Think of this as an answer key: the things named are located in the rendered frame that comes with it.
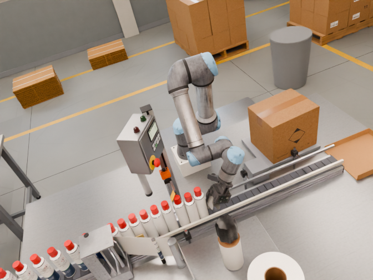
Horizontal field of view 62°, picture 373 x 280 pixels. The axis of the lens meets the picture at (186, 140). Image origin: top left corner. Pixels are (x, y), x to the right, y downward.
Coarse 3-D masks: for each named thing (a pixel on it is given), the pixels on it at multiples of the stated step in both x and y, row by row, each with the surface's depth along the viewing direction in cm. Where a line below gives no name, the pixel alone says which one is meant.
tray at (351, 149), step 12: (360, 132) 182; (372, 132) 181; (336, 144) 181; (348, 144) 181; (360, 144) 179; (372, 144) 177; (336, 156) 176; (348, 156) 174; (360, 156) 172; (372, 156) 171; (348, 168) 168; (360, 168) 166; (372, 168) 160
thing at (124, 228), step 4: (120, 220) 140; (120, 224) 139; (124, 224) 140; (128, 224) 143; (120, 228) 141; (124, 228) 141; (128, 228) 141; (120, 232) 142; (124, 232) 141; (128, 232) 142; (132, 232) 145; (124, 236) 143; (128, 236) 143; (132, 236) 145
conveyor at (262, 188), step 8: (328, 160) 169; (336, 160) 168; (304, 168) 168; (312, 168) 167; (288, 176) 166; (296, 176) 165; (312, 176) 163; (264, 184) 165; (272, 184) 164; (280, 184) 164; (296, 184) 161; (248, 192) 163; (256, 192) 162; (232, 200) 162; (240, 200) 160; (256, 200) 158; (216, 208) 160; (224, 208) 159; (240, 208) 157; (200, 224) 154; (184, 232) 153; (72, 264) 151; (80, 272) 147; (88, 272) 147
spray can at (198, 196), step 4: (196, 188) 145; (196, 192) 144; (200, 192) 145; (196, 196) 146; (200, 196) 146; (196, 200) 146; (200, 200) 146; (204, 200) 148; (196, 204) 149; (200, 204) 148; (204, 204) 149; (200, 208) 150; (204, 208) 151; (200, 212) 152; (204, 212) 152; (208, 212) 156; (200, 216) 155; (204, 216) 154
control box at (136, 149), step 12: (132, 120) 128; (132, 132) 122; (144, 132) 121; (120, 144) 121; (132, 144) 119; (144, 144) 121; (132, 156) 124; (144, 156) 123; (156, 156) 132; (132, 168) 129; (144, 168) 127
